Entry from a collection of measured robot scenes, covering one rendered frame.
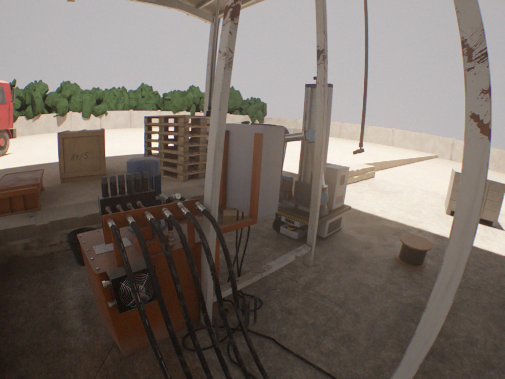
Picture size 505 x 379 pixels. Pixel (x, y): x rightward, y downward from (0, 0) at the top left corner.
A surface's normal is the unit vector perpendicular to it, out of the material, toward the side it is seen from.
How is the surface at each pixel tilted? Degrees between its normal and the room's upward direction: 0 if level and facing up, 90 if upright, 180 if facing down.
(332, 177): 90
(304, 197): 90
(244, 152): 90
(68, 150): 90
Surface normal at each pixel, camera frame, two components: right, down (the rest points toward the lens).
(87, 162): 0.56, 0.25
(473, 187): -0.73, 0.11
